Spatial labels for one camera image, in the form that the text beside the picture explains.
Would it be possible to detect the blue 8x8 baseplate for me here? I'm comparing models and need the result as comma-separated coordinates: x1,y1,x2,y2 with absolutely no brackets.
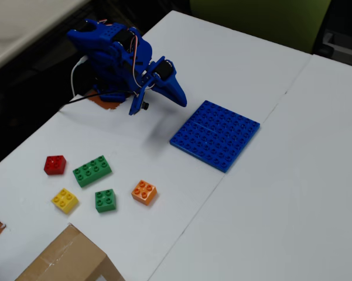
169,100,261,174

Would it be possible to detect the green 2x4 block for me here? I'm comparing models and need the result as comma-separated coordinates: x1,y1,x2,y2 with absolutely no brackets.
72,155,112,189

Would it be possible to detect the white cable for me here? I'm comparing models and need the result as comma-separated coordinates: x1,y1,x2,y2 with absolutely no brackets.
71,57,87,97

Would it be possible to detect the brown cardboard box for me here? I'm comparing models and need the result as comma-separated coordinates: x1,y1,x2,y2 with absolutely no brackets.
14,222,125,281

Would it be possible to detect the dark grey storage unit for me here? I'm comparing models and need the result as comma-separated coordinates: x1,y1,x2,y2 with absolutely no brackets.
313,0,352,70

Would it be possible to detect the green 2x2 block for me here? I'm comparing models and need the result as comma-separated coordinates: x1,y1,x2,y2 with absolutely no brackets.
94,189,117,214

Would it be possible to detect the blue-mounted wrist camera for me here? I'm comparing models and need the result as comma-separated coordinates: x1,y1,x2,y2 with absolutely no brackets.
128,84,150,116

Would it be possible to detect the white desk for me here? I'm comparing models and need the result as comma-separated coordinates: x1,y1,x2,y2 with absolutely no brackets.
0,0,91,77

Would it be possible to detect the yellow 2x2 block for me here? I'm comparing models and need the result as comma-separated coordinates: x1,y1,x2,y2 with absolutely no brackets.
51,187,79,215

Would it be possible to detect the red 2x2 block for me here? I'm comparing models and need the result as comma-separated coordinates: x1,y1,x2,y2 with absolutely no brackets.
43,155,67,176

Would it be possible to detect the orange 2x2 block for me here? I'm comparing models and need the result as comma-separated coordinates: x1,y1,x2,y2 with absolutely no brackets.
131,179,158,206

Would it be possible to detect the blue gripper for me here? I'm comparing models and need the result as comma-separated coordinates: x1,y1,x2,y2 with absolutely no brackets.
143,56,188,108

